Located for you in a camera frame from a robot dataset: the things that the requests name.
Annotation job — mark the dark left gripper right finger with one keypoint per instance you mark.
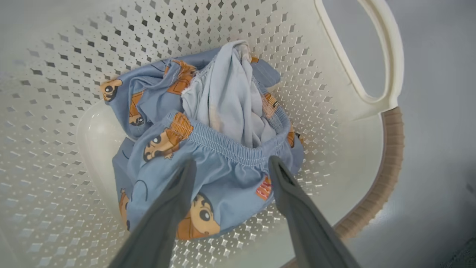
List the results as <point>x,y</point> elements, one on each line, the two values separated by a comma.
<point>308,230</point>

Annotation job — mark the cream perforated laundry basket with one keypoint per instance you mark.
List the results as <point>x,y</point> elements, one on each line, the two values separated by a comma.
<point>334,111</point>

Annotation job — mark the blue cartoon print garment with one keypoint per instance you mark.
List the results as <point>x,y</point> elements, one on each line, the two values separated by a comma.
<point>223,171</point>

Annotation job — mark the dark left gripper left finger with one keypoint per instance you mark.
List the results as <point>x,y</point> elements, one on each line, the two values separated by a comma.
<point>160,230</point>

